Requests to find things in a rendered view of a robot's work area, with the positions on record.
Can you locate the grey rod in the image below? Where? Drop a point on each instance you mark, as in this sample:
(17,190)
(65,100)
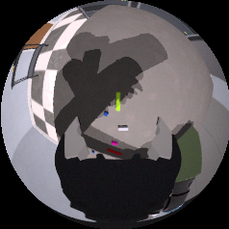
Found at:
(122,128)

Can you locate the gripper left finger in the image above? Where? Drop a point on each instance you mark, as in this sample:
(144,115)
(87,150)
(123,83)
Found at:
(71,149)

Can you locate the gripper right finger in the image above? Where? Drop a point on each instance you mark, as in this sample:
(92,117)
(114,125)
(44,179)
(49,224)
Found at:
(164,149)

